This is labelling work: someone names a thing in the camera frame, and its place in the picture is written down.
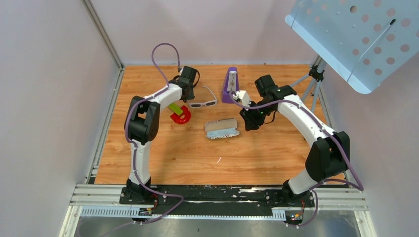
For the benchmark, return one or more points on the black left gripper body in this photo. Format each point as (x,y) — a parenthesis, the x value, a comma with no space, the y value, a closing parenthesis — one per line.
(190,96)

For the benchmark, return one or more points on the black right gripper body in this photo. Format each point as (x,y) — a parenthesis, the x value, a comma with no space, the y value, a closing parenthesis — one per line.
(256,116)

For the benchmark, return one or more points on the white frame sunglasses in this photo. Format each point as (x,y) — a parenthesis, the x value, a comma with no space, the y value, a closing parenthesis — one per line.
(207,103)

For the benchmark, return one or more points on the flag pattern glasses case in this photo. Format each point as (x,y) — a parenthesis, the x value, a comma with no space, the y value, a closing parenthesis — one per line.
(221,124)

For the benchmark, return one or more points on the light blue cleaning cloth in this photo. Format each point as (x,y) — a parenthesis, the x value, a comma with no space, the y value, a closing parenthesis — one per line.
(222,133)

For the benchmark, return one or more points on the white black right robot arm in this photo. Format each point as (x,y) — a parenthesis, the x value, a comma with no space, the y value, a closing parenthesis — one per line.
(329,152)

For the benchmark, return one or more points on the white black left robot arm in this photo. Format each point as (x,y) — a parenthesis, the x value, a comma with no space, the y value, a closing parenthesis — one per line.
(142,125)

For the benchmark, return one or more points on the green rectangular block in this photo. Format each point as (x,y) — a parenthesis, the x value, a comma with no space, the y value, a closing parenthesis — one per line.
(175,109)

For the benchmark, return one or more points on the red plastic piece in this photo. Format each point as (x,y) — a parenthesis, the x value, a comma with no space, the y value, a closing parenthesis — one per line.
(182,119)

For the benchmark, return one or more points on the purple metronome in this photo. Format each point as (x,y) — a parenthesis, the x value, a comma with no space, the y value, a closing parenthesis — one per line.
(230,84)

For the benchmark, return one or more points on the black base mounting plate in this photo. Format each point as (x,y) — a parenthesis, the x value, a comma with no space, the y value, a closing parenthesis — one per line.
(217,200)

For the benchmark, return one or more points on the light blue music stand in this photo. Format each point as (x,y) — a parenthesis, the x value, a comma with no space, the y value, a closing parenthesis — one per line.
(371,48)

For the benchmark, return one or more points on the aluminium frame rail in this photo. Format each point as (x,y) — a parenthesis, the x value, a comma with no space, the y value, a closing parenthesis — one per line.
(94,210)

